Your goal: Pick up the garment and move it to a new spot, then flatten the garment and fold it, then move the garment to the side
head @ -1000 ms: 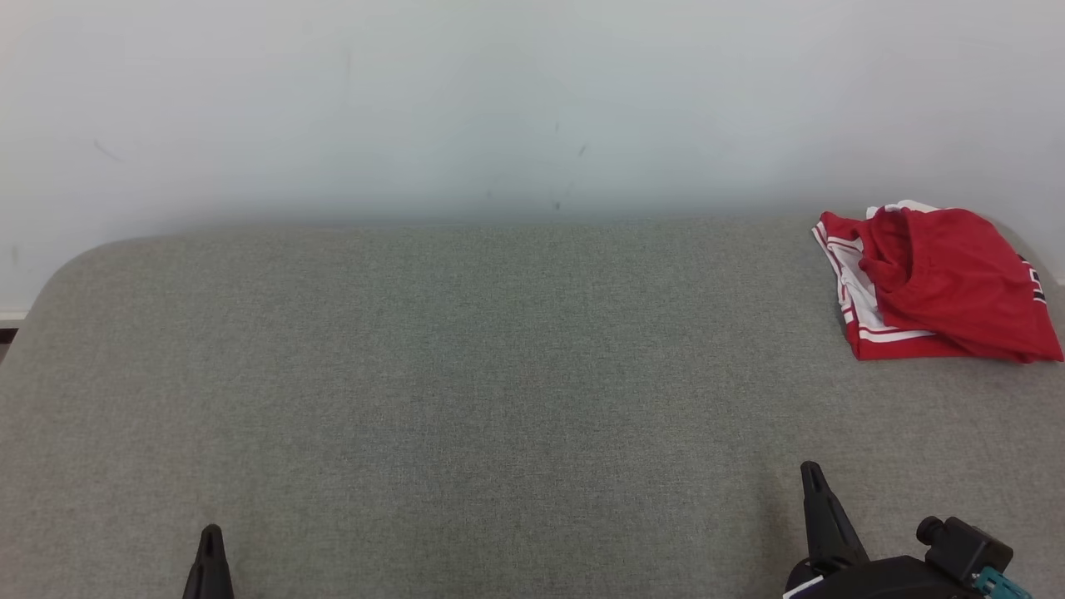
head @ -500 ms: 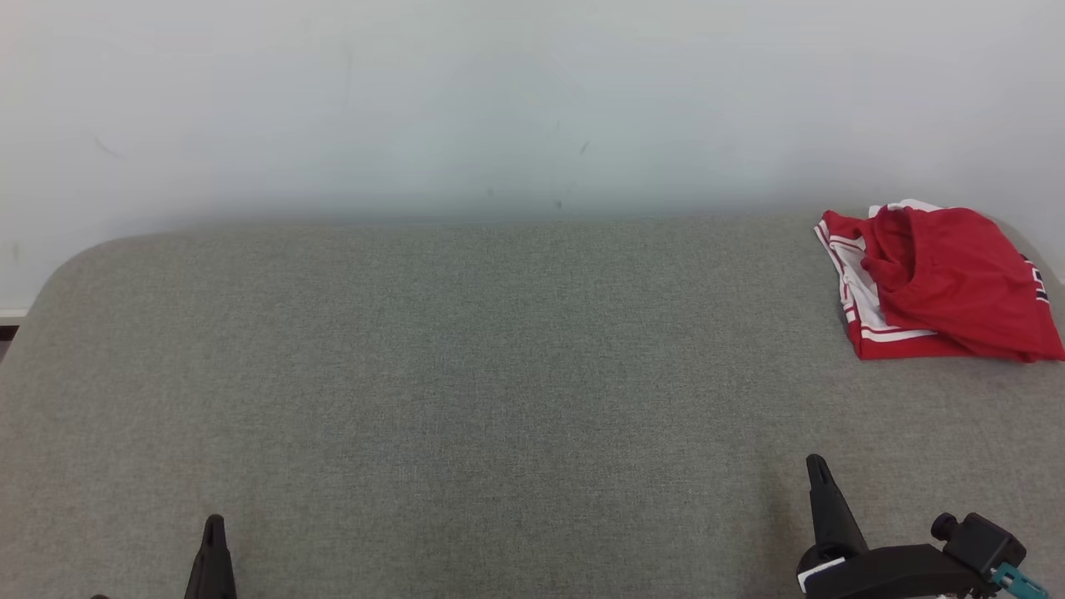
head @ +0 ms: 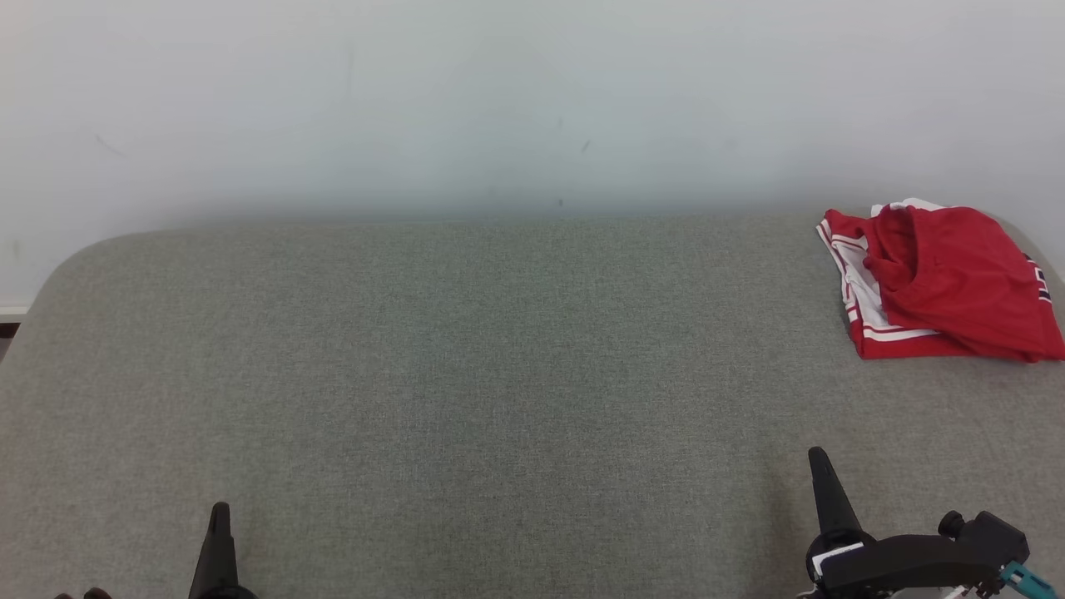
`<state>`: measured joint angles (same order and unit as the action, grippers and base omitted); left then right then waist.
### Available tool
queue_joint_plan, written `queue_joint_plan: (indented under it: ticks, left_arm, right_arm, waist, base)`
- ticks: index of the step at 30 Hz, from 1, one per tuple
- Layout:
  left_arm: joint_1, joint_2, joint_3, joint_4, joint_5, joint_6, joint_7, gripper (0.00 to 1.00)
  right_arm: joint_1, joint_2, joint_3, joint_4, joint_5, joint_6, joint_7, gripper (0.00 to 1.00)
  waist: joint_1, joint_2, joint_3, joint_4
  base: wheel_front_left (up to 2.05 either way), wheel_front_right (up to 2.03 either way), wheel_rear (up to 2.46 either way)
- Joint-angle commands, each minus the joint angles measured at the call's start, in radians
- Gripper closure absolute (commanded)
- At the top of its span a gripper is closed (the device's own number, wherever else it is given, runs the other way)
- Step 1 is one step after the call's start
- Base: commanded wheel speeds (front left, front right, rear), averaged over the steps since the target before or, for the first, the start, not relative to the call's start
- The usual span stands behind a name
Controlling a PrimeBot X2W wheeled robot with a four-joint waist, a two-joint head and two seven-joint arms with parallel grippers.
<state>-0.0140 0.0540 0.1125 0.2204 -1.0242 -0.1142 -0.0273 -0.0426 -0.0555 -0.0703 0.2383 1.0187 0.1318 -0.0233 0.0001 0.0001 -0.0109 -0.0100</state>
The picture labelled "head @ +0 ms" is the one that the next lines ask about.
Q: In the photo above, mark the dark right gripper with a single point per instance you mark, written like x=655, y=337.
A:
x=915, y=561

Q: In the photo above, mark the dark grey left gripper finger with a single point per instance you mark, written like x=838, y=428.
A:
x=218, y=557

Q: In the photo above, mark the red jersey with navy number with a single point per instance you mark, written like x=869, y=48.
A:
x=882, y=345

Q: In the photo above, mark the red shorts with white stripe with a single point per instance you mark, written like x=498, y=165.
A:
x=965, y=274

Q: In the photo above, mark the grey fabric sofa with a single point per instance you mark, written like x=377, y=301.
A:
x=458, y=399

